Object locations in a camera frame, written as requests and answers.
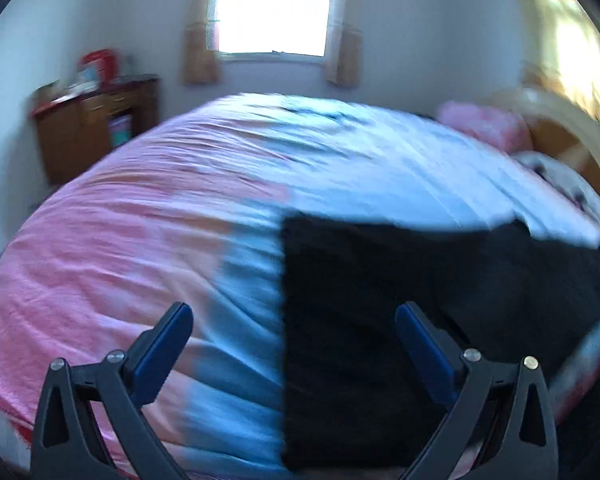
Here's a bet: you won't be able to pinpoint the pink folded blanket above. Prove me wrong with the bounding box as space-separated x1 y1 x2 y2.
437 100 533 153

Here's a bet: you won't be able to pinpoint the red box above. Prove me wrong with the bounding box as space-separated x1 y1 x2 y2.
77 49 121 86

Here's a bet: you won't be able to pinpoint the white framed window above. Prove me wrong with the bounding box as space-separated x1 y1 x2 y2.
207 0 341 63

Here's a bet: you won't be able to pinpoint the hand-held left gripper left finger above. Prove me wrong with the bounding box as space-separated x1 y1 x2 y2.
30 301 196 480

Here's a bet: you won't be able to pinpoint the brown wooden cabinet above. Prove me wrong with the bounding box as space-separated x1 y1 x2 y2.
31 74 161 186

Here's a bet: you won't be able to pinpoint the yellow patterned curtain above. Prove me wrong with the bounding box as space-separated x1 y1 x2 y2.
520 0 600 121

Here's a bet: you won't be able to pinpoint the cream and brown headboard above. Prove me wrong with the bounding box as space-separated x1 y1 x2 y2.
485 85 600 211

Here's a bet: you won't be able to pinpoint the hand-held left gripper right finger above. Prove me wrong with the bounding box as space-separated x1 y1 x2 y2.
394 301 560 480

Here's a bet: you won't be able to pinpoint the beige curtain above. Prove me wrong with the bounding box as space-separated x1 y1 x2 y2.
325 0 366 88
182 0 223 86

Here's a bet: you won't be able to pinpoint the pink and blue bedspread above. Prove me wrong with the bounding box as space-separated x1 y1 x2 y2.
0 91 600 480

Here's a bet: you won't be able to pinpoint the black pants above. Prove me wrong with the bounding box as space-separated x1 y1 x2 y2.
280 212 600 473

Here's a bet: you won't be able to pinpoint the patterned white pillow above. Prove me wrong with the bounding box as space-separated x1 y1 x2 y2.
512 151 600 233

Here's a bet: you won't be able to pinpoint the teal box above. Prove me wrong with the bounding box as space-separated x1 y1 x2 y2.
107 115 133 148

